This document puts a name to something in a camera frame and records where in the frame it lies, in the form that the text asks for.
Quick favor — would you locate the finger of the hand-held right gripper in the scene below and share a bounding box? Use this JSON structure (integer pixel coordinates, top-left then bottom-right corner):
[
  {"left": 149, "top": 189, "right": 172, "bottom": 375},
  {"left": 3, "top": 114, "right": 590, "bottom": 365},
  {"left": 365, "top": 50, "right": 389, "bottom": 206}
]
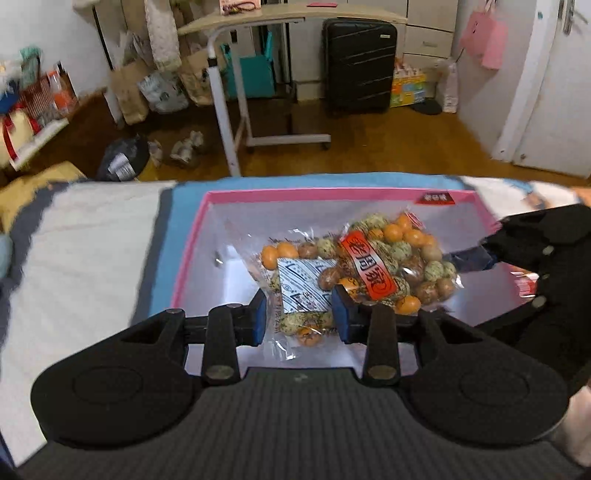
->
[{"left": 441, "top": 211, "right": 563, "bottom": 315}]

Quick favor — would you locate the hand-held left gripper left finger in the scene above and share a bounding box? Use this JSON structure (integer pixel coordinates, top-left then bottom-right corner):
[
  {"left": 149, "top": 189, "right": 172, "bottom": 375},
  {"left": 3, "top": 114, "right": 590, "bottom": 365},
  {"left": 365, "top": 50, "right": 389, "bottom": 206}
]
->
[{"left": 120, "top": 292, "right": 269, "bottom": 387}]

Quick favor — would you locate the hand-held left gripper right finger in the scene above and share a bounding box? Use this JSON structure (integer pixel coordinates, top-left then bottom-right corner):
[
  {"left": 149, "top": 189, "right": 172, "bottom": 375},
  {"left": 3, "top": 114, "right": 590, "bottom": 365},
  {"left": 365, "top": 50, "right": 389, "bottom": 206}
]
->
[{"left": 332, "top": 284, "right": 482, "bottom": 387}]

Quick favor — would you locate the clear bag of coated peanuts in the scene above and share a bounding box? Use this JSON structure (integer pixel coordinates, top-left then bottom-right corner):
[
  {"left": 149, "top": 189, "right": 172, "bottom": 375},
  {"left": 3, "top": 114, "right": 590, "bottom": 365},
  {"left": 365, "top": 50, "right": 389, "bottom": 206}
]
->
[{"left": 224, "top": 191, "right": 465, "bottom": 363}]

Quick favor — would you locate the pink cardboard box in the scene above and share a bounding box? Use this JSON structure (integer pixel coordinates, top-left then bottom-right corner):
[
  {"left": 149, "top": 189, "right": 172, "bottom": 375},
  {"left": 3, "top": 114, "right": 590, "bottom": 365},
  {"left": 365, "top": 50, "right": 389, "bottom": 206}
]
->
[{"left": 172, "top": 187, "right": 539, "bottom": 365}]

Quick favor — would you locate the person's right forearm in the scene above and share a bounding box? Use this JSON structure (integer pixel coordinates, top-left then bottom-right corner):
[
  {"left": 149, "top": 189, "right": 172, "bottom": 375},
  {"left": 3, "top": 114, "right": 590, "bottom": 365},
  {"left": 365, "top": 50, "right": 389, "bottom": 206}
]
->
[{"left": 551, "top": 381, "right": 591, "bottom": 468}]

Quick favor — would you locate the white printed plastic bag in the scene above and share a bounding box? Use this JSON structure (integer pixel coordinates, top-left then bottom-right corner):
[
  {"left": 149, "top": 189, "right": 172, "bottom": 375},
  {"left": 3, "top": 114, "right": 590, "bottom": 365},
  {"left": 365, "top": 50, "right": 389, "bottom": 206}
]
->
[{"left": 436, "top": 61, "right": 460, "bottom": 114}]

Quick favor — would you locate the colourful patterned gift box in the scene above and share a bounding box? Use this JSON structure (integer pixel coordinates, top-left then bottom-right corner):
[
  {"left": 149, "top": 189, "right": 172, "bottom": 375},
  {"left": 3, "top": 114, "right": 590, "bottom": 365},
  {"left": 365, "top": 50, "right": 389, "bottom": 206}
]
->
[{"left": 390, "top": 56, "right": 440, "bottom": 108}]

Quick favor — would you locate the white door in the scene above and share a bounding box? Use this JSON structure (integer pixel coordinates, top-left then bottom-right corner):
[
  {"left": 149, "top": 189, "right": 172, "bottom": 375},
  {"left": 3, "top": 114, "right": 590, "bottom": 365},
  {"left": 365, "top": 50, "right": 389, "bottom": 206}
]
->
[{"left": 491, "top": 0, "right": 591, "bottom": 179}]

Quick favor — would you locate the black plastic bag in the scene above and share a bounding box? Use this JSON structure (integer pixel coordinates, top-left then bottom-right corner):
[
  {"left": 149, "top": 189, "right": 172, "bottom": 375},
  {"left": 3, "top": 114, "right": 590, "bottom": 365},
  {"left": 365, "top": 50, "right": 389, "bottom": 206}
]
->
[{"left": 95, "top": 134, "right": 151, "bottom": 182}]

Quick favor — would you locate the pink paper bag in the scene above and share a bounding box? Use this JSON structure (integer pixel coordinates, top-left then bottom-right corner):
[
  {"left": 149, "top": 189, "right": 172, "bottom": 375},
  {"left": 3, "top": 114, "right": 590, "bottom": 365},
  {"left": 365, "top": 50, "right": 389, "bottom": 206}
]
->
[
  {"left": 480, "top": 13, "right": 509, "bottom": 70},
  {"left": 460, "top": 8, "right": 486, "bottom": 59}
]

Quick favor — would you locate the black hard-shell suitcase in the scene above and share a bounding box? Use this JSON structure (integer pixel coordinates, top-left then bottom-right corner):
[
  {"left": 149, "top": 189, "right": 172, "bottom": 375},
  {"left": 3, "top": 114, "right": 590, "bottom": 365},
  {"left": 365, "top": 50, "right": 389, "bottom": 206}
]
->
[{"left": 322, "top": 17, "right": 399, "bottom": 116}]

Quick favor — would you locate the teal tote bag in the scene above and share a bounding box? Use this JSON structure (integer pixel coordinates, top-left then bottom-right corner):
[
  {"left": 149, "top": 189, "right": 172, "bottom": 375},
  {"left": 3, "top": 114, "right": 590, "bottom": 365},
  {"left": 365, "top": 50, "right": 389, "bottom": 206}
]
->
[{"left": 220, "top": 31, "right": 278, "bottom": 100}]

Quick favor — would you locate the white green shopping bag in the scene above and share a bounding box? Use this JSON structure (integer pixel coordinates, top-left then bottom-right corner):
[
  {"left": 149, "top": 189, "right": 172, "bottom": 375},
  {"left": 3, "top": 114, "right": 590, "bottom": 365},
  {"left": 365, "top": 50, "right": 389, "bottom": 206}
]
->
[{"left": 138, "top": 71, "right": 190, "bottom": 114}]

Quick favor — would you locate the brown paper bag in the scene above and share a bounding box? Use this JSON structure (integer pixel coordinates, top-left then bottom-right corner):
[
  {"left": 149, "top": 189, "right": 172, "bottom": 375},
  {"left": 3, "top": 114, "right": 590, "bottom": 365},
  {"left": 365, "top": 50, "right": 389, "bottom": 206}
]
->
[
  {"left": 110, "top": 59, "right": 151, "bottom": 126},
  {"left": 177, "top": 45, "right": 216, "bottom": 106}
]

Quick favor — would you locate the yellow pillow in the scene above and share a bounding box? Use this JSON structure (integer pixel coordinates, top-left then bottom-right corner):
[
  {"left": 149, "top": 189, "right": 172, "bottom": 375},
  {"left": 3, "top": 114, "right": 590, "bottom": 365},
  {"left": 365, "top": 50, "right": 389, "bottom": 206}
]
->
[{"left": 0, "top": 163, "right": 89, "bottom": 232}]

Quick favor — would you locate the white fleece coat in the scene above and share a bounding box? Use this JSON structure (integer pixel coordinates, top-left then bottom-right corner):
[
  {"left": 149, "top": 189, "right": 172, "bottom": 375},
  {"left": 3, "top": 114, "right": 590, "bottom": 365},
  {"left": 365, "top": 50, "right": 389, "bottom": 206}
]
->
[{"left": 142, "top": 0, "right": 184, "bottom": 73}]

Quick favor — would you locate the wooden top rolling table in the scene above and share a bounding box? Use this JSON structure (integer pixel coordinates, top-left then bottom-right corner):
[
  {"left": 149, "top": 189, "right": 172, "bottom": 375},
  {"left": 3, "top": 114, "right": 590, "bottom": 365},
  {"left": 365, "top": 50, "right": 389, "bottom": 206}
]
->
[{"left": 177, "top": 0, "right": 410, "bottom": 177}]

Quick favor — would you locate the cream bag with red ribbon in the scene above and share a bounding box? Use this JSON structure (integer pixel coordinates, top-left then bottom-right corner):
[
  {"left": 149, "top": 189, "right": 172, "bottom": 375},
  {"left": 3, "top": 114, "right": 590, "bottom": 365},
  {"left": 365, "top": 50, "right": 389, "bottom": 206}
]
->
[{"left": 0, "top": 107, "right": 42, "bottom": 163}]

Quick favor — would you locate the red white gift bag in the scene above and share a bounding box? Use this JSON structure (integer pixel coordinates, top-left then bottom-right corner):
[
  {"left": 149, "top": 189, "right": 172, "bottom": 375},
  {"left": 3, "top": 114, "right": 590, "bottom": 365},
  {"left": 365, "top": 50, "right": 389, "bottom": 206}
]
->
[{"left": 20, "top": 73, "right": 77, "bottom": 128}]

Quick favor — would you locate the small pink box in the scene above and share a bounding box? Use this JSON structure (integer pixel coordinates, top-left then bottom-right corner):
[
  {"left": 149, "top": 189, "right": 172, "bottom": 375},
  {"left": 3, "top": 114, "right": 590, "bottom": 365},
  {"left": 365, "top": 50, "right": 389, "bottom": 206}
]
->
[{"left": 219, "top": 0, "right": 263, "bottom": 16}]

